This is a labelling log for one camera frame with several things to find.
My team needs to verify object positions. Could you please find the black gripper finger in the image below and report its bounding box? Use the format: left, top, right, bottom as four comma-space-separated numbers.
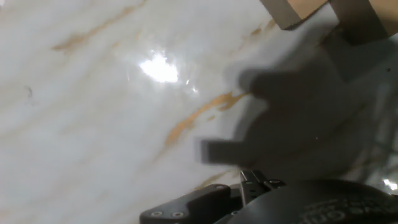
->
139, 169, 287, 224

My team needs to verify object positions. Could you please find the marble pattern board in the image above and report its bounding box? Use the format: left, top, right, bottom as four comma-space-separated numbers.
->
0, 0, 398, 224

